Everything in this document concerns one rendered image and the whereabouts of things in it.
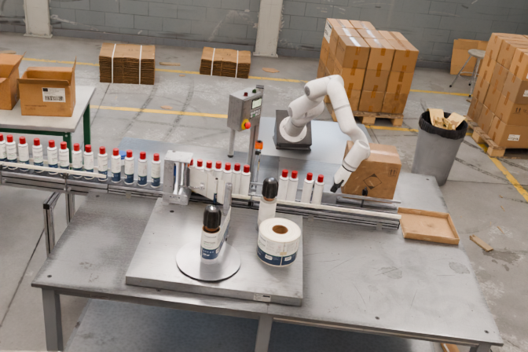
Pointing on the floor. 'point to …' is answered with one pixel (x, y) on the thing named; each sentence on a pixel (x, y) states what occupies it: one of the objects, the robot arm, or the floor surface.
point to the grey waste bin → (434, 155)
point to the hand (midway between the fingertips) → (334, 188)
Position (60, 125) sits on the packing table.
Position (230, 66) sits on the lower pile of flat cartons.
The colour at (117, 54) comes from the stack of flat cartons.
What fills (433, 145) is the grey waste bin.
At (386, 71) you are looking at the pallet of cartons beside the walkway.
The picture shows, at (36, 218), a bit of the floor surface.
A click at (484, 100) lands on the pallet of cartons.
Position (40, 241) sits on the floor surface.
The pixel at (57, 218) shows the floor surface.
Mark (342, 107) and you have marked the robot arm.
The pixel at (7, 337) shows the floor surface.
